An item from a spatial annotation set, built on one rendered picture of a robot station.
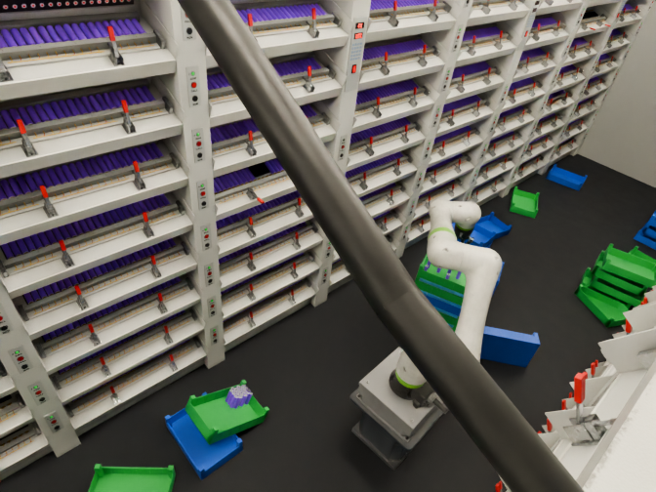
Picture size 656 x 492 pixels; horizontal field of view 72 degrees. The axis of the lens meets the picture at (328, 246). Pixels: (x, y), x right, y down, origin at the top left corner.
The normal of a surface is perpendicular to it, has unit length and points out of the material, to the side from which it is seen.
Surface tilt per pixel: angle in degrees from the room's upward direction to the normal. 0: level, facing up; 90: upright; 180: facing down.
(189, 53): 90
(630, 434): 0
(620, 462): 0
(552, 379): 0
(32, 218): 22
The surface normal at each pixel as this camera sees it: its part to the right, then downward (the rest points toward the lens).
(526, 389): 0.11, -0.77
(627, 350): -0.74, 0.36
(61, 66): 0.34, -0.52
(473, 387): -0.02, -0.33
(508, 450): -0.37, -0.05
